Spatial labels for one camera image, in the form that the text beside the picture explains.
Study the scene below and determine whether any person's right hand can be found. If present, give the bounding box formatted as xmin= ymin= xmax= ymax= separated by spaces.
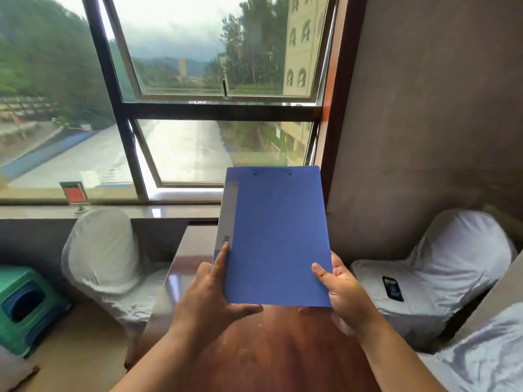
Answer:
xmin=299 ymin=251 xmax=385 ymax=338

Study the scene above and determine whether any person's left hand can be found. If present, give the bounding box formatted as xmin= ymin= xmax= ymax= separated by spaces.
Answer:
xmin=169 ymin=242 xmax=264 ymax=343

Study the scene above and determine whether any blue file folder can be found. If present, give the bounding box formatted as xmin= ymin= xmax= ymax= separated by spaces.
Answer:
xmin=212 ymin=166 xmax=333 ymax=308

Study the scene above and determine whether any person's left forearm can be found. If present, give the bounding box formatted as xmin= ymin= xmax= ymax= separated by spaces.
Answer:
xmin=109 ymin=325 xmax=215 ymax=392

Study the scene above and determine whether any person's right forearm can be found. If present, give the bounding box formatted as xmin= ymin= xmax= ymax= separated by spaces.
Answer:
xmin=358 ymin=318 xmax=448 ymax=392

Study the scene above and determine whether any wooden table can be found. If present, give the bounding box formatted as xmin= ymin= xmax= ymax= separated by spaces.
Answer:
xmin=124 ymin=225 xmax=382 ymax=392

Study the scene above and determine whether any black smartphone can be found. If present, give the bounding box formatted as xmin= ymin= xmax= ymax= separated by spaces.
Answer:
xmin=382 ymin=276 xmax=405 ymax=302

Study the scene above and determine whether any white covered chair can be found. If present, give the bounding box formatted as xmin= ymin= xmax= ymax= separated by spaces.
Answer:
xmin=61 ymin=208 xmax=172 ymax=335
xmin=418 ymin=302 xmax=523 ymax=392
xmin=351 ymin=209 xmax=517 ymax=351

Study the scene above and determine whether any red sign stand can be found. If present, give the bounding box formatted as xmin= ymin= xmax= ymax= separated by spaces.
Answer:
xmin=59 ymin=181 xmax=91 ymax=215

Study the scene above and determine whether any green plastic stool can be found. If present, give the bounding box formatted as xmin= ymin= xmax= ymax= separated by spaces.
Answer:
xmin=0 ymin=265 xmax=73 ymax=359

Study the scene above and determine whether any dark framed window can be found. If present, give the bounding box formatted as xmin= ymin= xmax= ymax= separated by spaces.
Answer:
xmin=0 ymin=0 xmax=340 ymax=205

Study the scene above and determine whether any white cloth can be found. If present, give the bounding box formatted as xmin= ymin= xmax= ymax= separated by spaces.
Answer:
xmin=0 ymin=345 xmax=39 ymax=392

